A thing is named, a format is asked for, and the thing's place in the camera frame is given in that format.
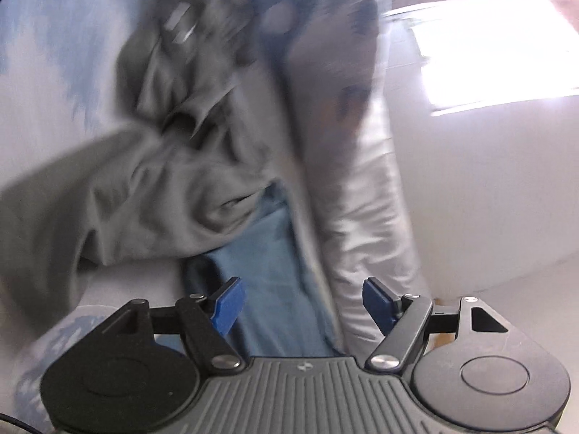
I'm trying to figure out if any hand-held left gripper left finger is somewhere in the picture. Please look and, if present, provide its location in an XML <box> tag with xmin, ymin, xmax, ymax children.
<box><xmin>104</xmin><ymin>277</ymin><xmax>247</xmax><ymax>371</ymax></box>

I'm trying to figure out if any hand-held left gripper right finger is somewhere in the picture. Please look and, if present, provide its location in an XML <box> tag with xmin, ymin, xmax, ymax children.
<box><xmin>363</xmin><ymin>277</ymin><xmax>507</xmax><ymax>374</ymax></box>

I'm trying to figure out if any teal long-sleeve shirt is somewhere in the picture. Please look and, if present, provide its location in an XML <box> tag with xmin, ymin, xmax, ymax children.
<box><xmin>183</xmin><ymin>181</ymin><xmax>345</xmax><ymax>358</ymax></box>

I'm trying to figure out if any grey printed duvet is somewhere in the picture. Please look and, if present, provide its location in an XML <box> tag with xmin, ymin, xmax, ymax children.
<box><xmin>235</xmin><ymin>0</ymin><xmax>426</xmax><ymax>358</ymax></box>

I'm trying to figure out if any grey garment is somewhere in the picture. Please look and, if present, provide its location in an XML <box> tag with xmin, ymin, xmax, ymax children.
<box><xmin>0</xmin><ymin>0</ymin><xmax>281</xmax><ymax>344</ymax></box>

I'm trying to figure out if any wide window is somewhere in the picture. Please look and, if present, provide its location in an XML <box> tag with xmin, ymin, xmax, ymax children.
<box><xmin>386</xmin><ymin>0</ymin><xmax>579</xmax><ymax>116</ymax></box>

